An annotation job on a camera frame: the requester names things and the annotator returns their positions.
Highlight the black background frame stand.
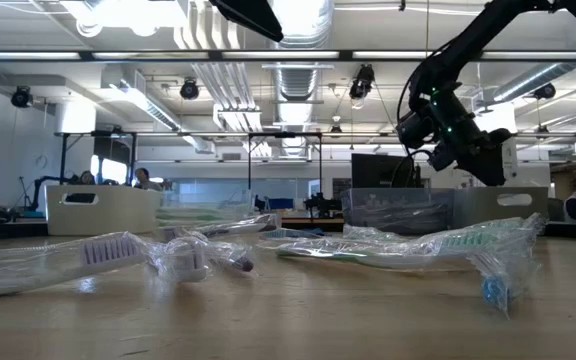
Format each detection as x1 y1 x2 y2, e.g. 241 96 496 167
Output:
59 130 138 190
246 131 324 200

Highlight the white plastic bin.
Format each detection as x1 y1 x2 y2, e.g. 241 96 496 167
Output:
45 185 164 237

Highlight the black ceiling camera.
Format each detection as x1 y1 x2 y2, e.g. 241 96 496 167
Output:
9 84 35 109
347 63 376 101
532 81 558 101
179 78 201 101

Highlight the clear plastic bin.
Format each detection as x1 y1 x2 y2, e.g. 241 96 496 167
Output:
160 191 257 229

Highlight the light grey plastic bin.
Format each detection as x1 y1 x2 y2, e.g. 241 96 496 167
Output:
451 186 550 237

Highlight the green toothbrush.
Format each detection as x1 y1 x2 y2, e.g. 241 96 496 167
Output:
257 237 469 271
342 213 549 266

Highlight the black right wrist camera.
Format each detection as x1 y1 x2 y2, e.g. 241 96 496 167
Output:
396 110 438 150

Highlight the black monitor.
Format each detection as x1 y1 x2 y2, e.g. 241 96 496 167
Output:
350 152 419 190

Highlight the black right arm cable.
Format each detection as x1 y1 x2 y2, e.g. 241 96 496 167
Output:
389 37 452 189

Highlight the dark grey plastic bin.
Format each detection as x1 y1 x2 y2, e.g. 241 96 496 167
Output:
340 187 457 236

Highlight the white column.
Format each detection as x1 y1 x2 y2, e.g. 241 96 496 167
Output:
471 101 520 190

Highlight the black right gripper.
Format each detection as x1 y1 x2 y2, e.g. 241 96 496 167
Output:
410 87 515 188

